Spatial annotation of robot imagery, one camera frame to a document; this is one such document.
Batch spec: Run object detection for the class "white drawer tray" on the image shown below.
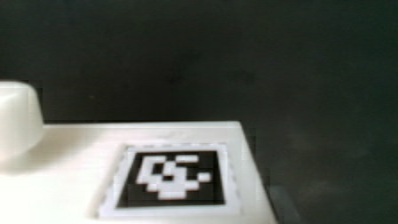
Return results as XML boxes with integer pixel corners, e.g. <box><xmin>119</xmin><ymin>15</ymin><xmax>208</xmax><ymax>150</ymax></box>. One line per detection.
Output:
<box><xmin>0</xmin><ymin>81</ymin><xmax>279</xmax><ymax>224</ymax></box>

